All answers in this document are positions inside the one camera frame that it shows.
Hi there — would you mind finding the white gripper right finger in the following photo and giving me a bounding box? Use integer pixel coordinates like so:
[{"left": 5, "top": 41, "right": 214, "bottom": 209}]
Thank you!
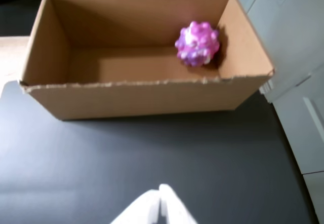
[{"left": 158, "top": 183, "right": 199, "bottom": 224}]

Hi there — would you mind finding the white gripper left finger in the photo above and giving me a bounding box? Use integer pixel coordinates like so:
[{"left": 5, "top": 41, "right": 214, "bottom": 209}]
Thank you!
[{"left": 109, "top": 189, "right": 160, "bottom": 224}]

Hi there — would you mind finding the pink purple bumpy ball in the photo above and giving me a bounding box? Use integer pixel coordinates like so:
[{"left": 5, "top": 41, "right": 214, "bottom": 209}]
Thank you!
[{"left": 175, "top": 20, "right": 220, "bottom": 67}]

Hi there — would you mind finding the brown cardboard box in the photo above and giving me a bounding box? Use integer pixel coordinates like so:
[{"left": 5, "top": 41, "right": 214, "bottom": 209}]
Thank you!
[{"left": 18, "top": 0, "right": 275, "bottom": 121}]

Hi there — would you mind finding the dark grey mat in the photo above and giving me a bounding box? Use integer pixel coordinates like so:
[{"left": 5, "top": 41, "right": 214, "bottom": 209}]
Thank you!
[{"left": 0, "top": 80, "right": 321, "bottom": 224}]

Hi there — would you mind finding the grey cabinet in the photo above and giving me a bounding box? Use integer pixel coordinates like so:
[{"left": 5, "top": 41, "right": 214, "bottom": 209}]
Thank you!
[{"left": 226, "top": 0, "right": 324, "bottom": 224}]

